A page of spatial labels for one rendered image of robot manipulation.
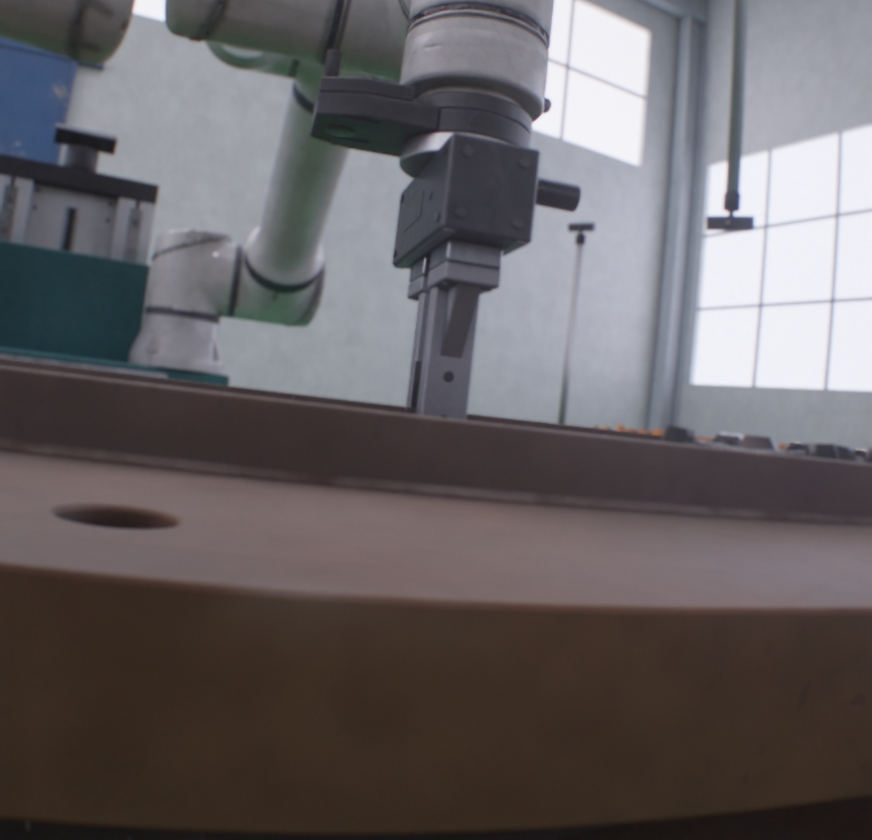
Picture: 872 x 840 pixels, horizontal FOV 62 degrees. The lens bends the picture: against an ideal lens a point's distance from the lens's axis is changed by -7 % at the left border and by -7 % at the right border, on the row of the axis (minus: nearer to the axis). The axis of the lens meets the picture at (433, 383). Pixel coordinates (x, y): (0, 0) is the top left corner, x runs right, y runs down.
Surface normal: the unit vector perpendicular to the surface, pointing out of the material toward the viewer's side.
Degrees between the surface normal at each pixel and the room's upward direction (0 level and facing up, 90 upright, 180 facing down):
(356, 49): 152
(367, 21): 123
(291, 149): 130
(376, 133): 180
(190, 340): 68
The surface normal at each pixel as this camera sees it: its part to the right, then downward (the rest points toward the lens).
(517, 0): 0.48, 0.02
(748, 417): -0.88, -0.11
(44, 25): 0.22, 0.88
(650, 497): 0.24, 0.00
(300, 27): 0.07, 0.82
